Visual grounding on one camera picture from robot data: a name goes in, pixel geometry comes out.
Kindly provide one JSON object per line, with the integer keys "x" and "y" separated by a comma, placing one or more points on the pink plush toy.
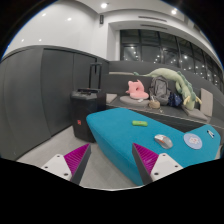
{"x": 136, "y": 90}

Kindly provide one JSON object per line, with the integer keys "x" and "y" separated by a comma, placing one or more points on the grey bench sofa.
{"x": 116, "y": 78}

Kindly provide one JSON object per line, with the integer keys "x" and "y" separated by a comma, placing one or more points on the small white black object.
{"x": 210, "y": 133}

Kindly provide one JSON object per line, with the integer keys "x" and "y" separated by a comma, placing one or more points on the green pencil case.
{"x": 139, "y": 123}

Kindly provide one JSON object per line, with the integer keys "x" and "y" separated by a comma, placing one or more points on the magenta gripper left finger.
{"x": 70, "y": 166}

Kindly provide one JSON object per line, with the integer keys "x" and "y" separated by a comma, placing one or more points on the green dragon plush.
{"x": 183, "y": 86}

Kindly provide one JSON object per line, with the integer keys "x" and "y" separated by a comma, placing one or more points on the grey square cushion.
{"x": 207, "y": 102}

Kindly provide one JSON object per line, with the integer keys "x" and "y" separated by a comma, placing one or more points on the round light blue mouse pad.
{"x": 193, "y": 141}

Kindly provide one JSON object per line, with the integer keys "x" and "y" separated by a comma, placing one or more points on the black rolling suitcase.
{"x": 85, "y": 101}

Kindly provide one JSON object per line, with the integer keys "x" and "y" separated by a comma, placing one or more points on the grey computer mouse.
{"x": 164, "y": 141}

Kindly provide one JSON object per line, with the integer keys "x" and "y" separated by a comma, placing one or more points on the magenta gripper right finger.
{"x": 153, "y": 166}

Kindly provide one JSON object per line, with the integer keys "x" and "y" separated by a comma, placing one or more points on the dark blue bag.
{"x": 174, "y": 100}

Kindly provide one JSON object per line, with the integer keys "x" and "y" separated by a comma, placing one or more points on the small tan pouch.
{"x": 153, "y": 103}

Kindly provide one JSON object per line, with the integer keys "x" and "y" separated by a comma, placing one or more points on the teal upholstered table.
{"x": 115, "y": 134}

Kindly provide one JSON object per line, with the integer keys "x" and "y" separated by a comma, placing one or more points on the grey backpack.
{"x": 159, "y": 90}

